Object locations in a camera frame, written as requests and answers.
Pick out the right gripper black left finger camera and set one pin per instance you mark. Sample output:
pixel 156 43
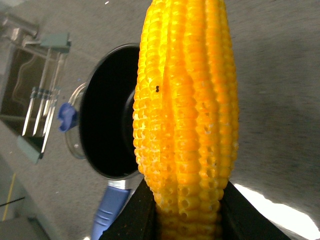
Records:
pixel 127 214

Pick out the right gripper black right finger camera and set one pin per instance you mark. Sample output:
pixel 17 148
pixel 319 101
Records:
pixel 242 221

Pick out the yellow corn cob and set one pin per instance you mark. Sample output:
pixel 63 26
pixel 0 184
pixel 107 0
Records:
pixel 186 115

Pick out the glass lid with blue knob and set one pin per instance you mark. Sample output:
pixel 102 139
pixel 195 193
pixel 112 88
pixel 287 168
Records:
pixel 69 118

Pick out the dark blue saucepan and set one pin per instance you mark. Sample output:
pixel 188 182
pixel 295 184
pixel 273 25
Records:
pixel 106 131

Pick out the metal dish drying rack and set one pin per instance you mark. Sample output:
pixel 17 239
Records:
pixel 31 68

